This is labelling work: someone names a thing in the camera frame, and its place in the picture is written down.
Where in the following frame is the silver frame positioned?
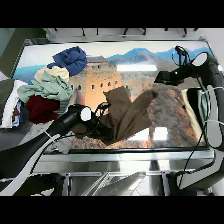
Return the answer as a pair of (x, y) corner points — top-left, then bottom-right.
(0, 149), (224, 197)

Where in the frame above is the folded cream garment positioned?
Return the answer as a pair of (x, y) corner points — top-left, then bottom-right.
(181, 88), (204, 142)

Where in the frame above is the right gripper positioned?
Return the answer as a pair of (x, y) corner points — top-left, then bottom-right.
(154, 68), (190, 87)

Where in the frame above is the black cable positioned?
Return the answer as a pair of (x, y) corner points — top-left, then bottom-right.
(175, 74), (210, 190)
(29, 133), (78, 176)

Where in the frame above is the folded pale green garment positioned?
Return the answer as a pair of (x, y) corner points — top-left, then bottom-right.
(197, 89), (212, 118)

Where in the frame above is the grey garment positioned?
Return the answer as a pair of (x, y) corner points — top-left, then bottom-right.
(19, 120), (75, 155)

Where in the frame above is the folded black garment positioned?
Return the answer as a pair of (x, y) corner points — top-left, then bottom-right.
(185, 87), (210, 136)

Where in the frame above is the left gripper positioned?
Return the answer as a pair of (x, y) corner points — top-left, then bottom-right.
(87, 113), (115, 144)

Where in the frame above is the dark red garment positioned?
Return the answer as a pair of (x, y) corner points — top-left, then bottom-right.
(25, 95), (62, 125)

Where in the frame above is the brown garment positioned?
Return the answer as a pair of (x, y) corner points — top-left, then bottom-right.
(99, 85), (160, 146)

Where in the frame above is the white garment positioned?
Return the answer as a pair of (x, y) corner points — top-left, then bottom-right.
(0, 79), (28, 130)

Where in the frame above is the blue garment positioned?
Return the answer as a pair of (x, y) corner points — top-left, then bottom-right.
(47, 45), (90, 78)

